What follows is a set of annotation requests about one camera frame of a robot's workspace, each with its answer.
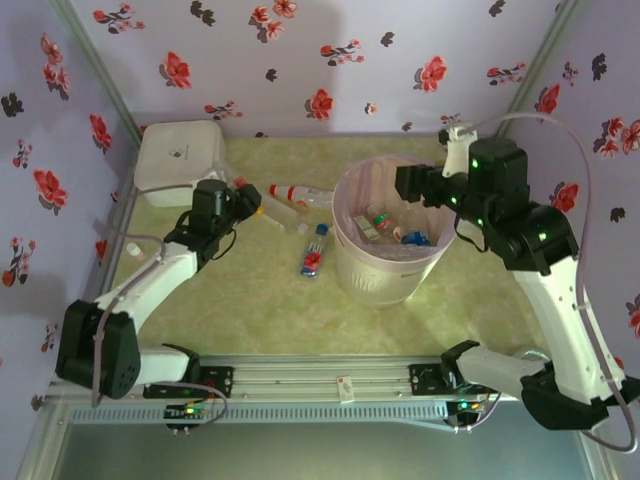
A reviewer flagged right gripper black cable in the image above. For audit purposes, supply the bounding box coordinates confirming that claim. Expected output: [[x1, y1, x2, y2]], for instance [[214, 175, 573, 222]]
[[452, 213, 489, 254]]

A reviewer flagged red label tan cap bottle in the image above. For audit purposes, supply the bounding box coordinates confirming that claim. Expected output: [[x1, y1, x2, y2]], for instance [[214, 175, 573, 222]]
[[218, 158, 267, 218]]

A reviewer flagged clear bottle green white label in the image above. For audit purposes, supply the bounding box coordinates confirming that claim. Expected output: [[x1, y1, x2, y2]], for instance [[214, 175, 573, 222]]
[[368, 202, 394, 234]]

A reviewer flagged grey slotted cable duct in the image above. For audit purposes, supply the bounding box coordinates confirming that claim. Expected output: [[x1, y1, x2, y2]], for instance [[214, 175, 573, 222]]
[[69, 402, 451, 426]]

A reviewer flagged green circuit board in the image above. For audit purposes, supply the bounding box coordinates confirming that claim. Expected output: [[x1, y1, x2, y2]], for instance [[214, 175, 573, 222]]
[[164, 402, 212, 422], [446, 397, 490, 417]]

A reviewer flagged pink plastic bin liner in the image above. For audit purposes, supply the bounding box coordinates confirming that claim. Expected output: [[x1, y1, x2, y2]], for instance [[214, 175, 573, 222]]
[[333, 154, 456, 251]]

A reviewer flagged blue cap flower label bottle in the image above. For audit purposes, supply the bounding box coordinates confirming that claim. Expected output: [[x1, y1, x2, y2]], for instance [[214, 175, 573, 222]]
[[298, 222, 331, 280]]

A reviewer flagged white square lidded container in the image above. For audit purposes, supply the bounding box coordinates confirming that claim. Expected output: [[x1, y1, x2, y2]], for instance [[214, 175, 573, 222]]
[[133, 119, 227, 209]]

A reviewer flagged base grey cable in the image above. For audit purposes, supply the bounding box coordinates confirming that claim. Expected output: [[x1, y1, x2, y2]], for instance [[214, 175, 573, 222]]
[[413, 389, 504, 434], [164, 382, 230, 437]]

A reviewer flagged left base grey cable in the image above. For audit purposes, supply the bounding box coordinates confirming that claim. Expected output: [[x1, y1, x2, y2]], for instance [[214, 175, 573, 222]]
[[164, 382, 230, 437]]

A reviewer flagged aluminium frame bar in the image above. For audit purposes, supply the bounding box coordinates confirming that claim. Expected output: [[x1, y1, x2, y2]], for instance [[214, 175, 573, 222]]
[[17, 399, 76, 480], [579, 429, 609, 480]]

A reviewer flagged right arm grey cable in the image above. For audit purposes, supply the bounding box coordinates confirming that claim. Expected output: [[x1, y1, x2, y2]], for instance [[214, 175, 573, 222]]
[[462, 112, 640, 454]]

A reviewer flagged aluminium corner post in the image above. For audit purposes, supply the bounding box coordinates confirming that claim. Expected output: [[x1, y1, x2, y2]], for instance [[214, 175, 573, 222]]
[[492, 0, 586, 149], [47, 0, 146, 149]]

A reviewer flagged clear bottle red cap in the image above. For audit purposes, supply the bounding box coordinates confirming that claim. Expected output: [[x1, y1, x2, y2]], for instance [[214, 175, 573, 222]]
[[268, 183, 335, 209]]

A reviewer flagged long clear square bottle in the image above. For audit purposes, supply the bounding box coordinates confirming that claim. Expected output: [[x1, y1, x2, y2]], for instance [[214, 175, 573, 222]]
[[262, 193, 312, 235]]

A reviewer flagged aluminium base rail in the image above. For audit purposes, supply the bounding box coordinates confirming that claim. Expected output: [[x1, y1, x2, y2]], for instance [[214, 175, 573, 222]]
[[49, 353, 569, 404]]

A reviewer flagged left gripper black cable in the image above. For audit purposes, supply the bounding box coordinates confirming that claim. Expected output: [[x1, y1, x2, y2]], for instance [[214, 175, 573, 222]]
[[209, 227, 240, 262]]

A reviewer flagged white plastic waste bin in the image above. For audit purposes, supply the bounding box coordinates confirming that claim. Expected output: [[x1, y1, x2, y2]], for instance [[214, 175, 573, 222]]
[[331, 154, 457, 309]]

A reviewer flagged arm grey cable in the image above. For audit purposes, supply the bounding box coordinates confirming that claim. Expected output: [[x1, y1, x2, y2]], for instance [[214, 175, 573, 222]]
[[462, 112, 640, 454], [91, 183, 196, 407]]

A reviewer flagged right base grey cable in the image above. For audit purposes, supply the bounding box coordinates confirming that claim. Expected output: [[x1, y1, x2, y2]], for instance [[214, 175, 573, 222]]
[[413, 389, 504, 434]]

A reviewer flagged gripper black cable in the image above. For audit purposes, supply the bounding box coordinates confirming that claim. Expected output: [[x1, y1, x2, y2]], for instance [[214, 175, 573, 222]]
[[209, 227, 240, 262], [452, 213, 489, 254]]

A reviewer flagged aluminium side rail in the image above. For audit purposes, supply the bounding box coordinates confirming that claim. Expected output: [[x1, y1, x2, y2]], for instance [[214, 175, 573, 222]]
[[74, 144, 144, 361]]

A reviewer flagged left arm grey cable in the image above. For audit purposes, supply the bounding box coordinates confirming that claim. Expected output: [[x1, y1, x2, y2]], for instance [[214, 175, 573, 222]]
[[91, 183, 196, 407]]

